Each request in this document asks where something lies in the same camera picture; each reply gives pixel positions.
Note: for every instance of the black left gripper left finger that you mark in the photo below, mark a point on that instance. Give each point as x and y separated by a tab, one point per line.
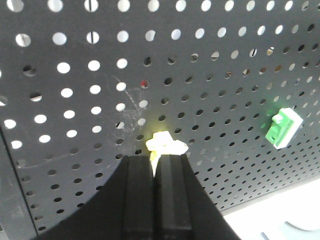
138	219

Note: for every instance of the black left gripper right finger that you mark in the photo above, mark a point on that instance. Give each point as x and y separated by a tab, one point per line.
173	218

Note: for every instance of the black perforated pegboard panel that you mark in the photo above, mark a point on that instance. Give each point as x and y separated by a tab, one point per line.
85	83

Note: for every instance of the white standing desk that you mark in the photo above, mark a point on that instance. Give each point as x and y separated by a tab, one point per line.
290	215

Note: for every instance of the yellow rotary selector switch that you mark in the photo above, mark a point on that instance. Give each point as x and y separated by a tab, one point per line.
162	143

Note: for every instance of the green rotary selector switch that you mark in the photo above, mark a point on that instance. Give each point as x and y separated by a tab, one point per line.
283	127

